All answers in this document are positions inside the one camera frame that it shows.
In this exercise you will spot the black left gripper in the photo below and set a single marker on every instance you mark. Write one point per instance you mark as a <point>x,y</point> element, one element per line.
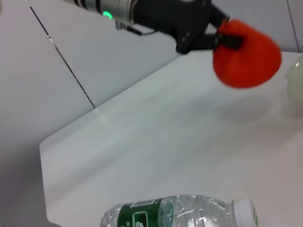
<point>170,16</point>

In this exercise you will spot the orange-red round fruit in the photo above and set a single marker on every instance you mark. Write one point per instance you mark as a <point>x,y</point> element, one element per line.
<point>248,61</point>

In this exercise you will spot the clear water bottle green label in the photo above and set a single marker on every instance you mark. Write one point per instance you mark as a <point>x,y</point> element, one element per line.
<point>165,212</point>

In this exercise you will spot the pale green glass fruit bowl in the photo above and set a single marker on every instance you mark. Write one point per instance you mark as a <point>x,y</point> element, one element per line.
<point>297,82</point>

